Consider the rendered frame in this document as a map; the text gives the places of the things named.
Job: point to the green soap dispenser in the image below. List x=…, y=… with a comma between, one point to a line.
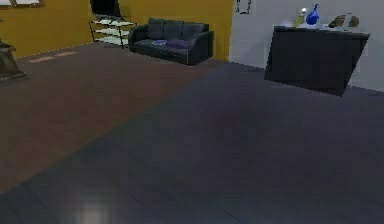
x=299, y=18

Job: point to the black sofa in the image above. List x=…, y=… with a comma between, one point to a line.
x=196, y=46

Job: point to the purple cushion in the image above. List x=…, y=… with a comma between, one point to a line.
x=178, y=43

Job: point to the blue cloth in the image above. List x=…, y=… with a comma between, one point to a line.
x=159, y=42

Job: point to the glass shelf rack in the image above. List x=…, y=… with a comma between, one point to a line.
x=111, y=31

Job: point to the black kitchen counter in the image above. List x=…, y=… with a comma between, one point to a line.
x=311, y=58

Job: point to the black television set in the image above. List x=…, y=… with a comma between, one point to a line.
x=106, y=7

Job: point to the dark brown side table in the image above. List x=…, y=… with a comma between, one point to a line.
x=8, y=61

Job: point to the black framed wall picture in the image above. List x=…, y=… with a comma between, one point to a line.
x=243, y=6

